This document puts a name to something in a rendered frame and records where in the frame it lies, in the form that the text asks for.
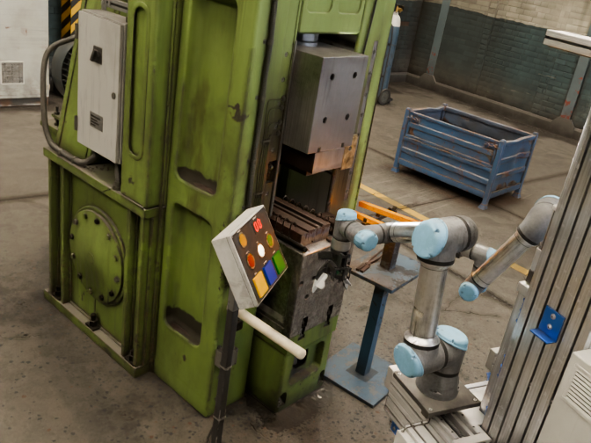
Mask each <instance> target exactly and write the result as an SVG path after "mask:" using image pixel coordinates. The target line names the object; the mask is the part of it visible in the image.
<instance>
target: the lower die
mask: <svg viewBox="0 0 591 443"><path fill-rule="evenodd" d="M274 200H276V201H278V202H280V203H281V204H283V205H285V206H287V207H290V208H292V209H294V210H295V211H297V212H299V213H301V214H304V215H306V216H308V217H310V218H311V219H313V220H315V221H317V222H320V223H322V224H323V226H322V228H319V229H318V228H317V225H316V224H314V223H312V222H310V221H307V220H305V219H303V218H302V217H300V216H298V215H296V214H293V213H291V212H289V211H288V210H286V209H284V208H283V207H280V206H278V205H276V204H274V207H273V211H274V212H275V215H274V212H273V213H272V216H270V222H271V224H272V227H273V229H274V225H275V219H276V216H277V215H278V214H281V215H282V218H281V216H280V215H279V216H278V218H277V222H276V230H277V231H279V232H280V233H281V229H282V223H283V220H284V219H285V218H289V222H288V219H287V220H285V222H284V226H283V235H285V236H288V233H289V228H290V224H291V223H292V222H296V227H295V224H294V223H293V224H292V226H291V231H290V238H291V239H293V240H295V241H296V242H298V243H300V244H302V245H304V246H306V245H308V244H311V243H315V242H317V241H320V240H323V239H326V238H327V237H328V234H329V229H330V224H331V223H329V222H328V221H324V220H323V219H321V218H319V217H316V216H315V215H314V214H310V213H309V212H307V211H305V210H302V209H301V208H300V207H296V206H295V205H293V204H291V203H288V202H287V201H285V200H283V199H281V198H279V197H277V196H275V195H274ZM311 241H313V242H311Z"/></svg>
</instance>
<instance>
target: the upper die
mask: <svg viewBox="0 0 591 443"><path fill-rule="evenodd" d="M344 149H345V147H341V148H338V149H330V150H326V151H321V152H317V153H312V154H305V153H303V152H302V151H299V150H297V149H293V148H291V147H289V146H287V145H285V144H283V143H282V148H281V159H280V160H282V161H284V162H286V163H289V164H292V165H294V166H295V167H297V168H299V169H302V170H304V171H307V172H308V173H311V174H314V173H318V172H321V171H328V170H332V169H336V168H339V167H341V164H342V159H343V154H344Z"/></svg>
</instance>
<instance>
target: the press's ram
mask: <svg viewBox="0 0 591 443"><path fill-rule="evenodd" d="M367 64H368V55H365V54H360V53H356V52H354V51H350V50H347V49H344V48H341V47H335V46H332V45H329V44H325V43H323V42H319V41H318V42H317V46H316V47H306V46H300V45H297V46H296V52H295V63H294V69H293V76H292V82H291V87H290V93H289V100H288V111H287V118H286V123H285V129H284V135H283V142H282V143H283V144H285V145H287V146H289V147H291V148H293V149H297V150H299V151H302V152H303V153H305V154H312V153H317V152H321V151H326V150H330V149H338V148H341V147H347V146H351V145H352V141H353V137H354V129H355V123H356V119H357V114H358V110H359V105H360V101H361V92H362V87H363V83H364V78H365V73H366V68H367Z"/></svg>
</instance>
